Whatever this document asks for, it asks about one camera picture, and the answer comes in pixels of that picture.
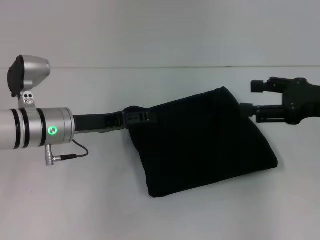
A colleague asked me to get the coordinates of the black shirt with FREE print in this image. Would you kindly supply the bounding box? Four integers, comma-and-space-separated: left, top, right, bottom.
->
123, 86, 280, 200

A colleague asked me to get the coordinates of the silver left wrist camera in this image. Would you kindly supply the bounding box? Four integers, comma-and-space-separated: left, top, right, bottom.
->
6, 54, 51, 110

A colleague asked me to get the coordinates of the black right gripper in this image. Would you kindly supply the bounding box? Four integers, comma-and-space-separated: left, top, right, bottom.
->
239, 76, 320, 126

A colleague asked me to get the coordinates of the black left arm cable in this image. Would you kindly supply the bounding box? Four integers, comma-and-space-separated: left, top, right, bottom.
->
44, 139, 90, 166

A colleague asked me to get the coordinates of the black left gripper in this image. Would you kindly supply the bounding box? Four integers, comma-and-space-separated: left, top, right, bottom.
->
73, 110, 158, 134

